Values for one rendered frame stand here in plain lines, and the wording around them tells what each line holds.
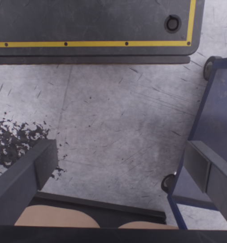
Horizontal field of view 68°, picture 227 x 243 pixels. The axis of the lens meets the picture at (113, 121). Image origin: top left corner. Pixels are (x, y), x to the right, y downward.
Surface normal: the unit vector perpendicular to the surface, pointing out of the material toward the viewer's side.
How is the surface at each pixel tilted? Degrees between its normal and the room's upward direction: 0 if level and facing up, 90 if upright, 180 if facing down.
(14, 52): 0
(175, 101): 0
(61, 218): 90
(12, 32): 0
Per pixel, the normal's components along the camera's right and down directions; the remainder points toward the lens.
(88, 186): -0.03, 0.28
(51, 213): 0.17, -0.95
